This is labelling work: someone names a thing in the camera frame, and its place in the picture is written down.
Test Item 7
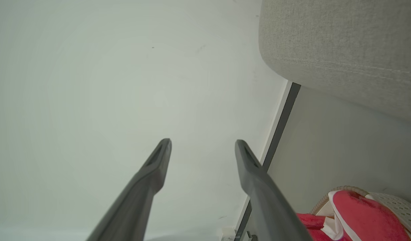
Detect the red clothing with white trim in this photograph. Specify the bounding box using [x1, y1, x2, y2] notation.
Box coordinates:
[296, 190, 411, 241]

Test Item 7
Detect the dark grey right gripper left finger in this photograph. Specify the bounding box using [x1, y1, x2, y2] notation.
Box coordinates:
[87, 138, 172, 241]

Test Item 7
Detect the white laundry basket brown rim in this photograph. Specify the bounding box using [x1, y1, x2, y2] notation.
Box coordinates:
[309, 186, 411, 241]

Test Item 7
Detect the grey fabric sofa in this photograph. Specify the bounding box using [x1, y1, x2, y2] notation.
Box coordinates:
[258, 0, 411, 125]

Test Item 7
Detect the dark grey baseboard strip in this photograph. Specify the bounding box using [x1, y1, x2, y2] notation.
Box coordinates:
[234, 81, 301, 241]

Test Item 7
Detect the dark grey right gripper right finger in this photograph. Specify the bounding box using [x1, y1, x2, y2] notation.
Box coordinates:
[235, 140, 313, 241]

